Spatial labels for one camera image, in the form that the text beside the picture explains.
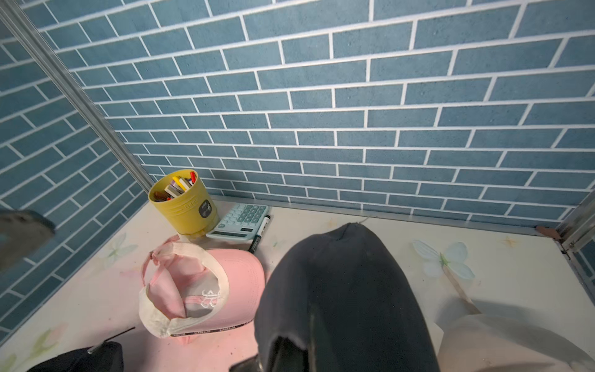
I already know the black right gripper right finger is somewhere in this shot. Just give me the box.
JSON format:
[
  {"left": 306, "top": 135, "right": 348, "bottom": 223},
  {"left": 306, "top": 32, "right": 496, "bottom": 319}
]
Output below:
[{"left": 229, "top": 355, "right": 260, "bottom": 372}]

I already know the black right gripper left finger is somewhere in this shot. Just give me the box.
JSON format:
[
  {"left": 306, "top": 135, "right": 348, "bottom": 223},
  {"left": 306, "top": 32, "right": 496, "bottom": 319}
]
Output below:
[{"left": 1, "top": 209, "right": 56, "bottom": 272}]

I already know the pink baseball cap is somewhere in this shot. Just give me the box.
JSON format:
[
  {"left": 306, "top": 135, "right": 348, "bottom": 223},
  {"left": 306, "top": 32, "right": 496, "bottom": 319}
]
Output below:
[{"left": 139, "top": 240, "right": 265, "bottom": 343}]

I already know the grey baseball cap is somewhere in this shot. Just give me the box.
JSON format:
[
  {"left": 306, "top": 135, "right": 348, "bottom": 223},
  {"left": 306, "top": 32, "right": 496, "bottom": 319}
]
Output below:
[{"left": 253, "top": 223, "right": 439, "bottom": 371}]

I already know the cream white baseball cap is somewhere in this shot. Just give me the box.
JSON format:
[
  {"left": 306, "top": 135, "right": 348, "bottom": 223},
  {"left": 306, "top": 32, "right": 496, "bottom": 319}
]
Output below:
[{"left": 436, "top": 264, "right": 595, "bottom": 372}]

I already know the black baseball cap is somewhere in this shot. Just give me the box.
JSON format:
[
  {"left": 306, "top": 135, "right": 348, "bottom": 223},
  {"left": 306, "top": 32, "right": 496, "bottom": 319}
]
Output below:
[{"left": 29, "top": 327, "right": 134, "bottom": 372}]

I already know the black marker pen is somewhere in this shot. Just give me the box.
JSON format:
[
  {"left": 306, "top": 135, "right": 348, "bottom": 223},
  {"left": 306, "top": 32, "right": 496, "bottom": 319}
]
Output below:
[{"left": 248, "top": 215, "right": 271, "bottom": 254}]

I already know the yellow pen holder cup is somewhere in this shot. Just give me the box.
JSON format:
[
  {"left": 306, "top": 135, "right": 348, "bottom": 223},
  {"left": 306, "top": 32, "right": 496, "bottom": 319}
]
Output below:
[{"left": 148, "top": 169, "right": 220, "bottom": 240}]

